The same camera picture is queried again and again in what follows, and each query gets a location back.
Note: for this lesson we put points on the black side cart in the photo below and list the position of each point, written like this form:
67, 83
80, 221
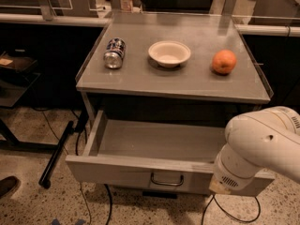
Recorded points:
16, 77

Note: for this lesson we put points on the orange fruit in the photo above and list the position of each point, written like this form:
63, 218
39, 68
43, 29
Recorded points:
224, 62

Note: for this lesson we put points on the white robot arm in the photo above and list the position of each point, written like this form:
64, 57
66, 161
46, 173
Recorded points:
269, 138

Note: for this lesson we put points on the dark shoe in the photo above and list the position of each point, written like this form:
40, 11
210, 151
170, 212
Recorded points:
8, 185

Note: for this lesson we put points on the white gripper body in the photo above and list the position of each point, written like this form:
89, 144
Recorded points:
225, 179

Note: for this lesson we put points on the black metal bar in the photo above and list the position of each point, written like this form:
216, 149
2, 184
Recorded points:
45, 178

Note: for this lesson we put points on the blue soda can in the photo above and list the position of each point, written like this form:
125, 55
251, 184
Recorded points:
115, 53

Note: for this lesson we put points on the white paper bowl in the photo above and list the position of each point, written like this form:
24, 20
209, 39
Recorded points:
169, 54

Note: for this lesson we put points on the grey top drawer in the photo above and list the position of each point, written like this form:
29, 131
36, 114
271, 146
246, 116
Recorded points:
149, 156

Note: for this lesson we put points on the grey drawer cabinet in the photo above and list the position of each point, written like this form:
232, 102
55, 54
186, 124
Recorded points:
140, 75

